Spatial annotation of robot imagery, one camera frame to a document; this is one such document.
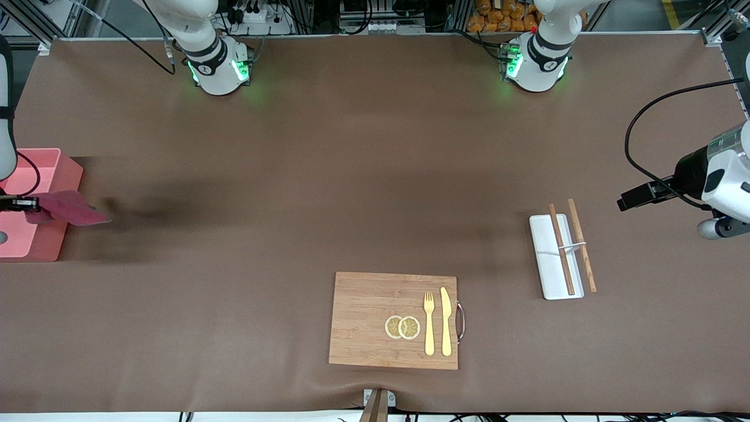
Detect red cloth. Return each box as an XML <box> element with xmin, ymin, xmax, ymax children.
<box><xmin>25</xmin><ymin>190</ymin><xmax>111</xmax><ymax>226</ymax></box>

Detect pink plastic bin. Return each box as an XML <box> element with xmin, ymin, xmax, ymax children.
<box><xmin>0</xmin><ymin>148</ymin><xmax>84</xmax><ymax>263</ymax></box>

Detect brown wooden chopstick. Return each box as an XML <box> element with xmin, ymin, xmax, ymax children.
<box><xmin>567</xmin><ymin>199</ymin><xmax>597</xmax><ymax>293</ymax></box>
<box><xmin>548</xmin><ymin>203</ymin><xmax>576</xmax><ymax>295</ymax></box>

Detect white rectangular tray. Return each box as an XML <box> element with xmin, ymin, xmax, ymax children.
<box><xmin>529</xmin><ymin>213</ymin><xmax>585</xmax><ymax>301</ymax></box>

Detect orange snack bags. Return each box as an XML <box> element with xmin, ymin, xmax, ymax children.
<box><xmin>467</xmin><ymin>0</ymin><xmax>588</xmax><ymax>33</ymax></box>

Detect yellow knife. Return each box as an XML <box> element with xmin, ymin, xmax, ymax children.
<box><xmin>440</xmin><ymin>287</ymin><xmax>453</xmax><ymax>357</ymax></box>

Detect yellow fork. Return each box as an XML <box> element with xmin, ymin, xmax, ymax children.
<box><xmin>424</xmin><ymin>291</ymin><xmax>436</xmax><ymax>356</ymax></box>

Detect wooden cutting board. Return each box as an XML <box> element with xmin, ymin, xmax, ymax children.
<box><xmin>329</xmin><ymin>271</ymin><xmax>459</xmax><ymax>370</ymax></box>

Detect white power strip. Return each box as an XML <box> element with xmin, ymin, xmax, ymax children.
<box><xmin>226</xmin><ymin>3</ymin><xmax>294</xmax><ymax>35</ymax></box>

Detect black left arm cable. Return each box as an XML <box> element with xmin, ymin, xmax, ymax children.
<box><xmin>625</xmin><ymin>78</ymin><xmax>750</xmax><ymax>210</ymax></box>

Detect aluminium frame profile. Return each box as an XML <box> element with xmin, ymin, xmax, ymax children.
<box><xmin>700</xmin><ymin>0</ymin><xmax>750</xmax><ymax>47</ymax></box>
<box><xmin>0</xmin><ymin>0</ymin><xmax>88</xmax><ymax>56</ymax></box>

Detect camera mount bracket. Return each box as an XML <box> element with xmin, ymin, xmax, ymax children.
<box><xmin>359</xmin><ymin>389</ymin><xmax>396</xmax><ymax>422</ymax></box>

